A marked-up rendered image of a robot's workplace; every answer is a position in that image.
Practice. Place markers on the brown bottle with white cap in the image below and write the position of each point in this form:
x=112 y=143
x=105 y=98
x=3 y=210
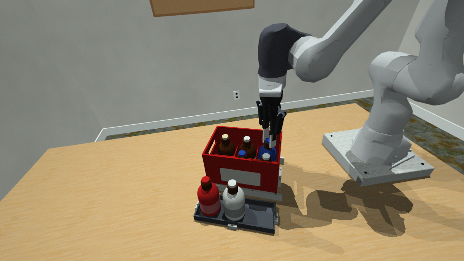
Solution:
x=266 y=157
x=248 y=147

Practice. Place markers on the brown bottle with blue cap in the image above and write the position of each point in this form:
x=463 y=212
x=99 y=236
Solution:
x=242 y=154

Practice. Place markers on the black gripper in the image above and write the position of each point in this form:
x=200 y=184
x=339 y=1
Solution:
x=269 y=111

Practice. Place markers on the blue bottle with light blue label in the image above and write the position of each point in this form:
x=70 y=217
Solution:
x=266 y=149

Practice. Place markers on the brown glass bottle with cream cap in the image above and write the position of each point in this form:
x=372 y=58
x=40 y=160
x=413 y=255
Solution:
x=226 y=147

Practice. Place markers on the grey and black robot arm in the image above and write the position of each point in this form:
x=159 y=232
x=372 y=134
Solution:
x=434 y=77

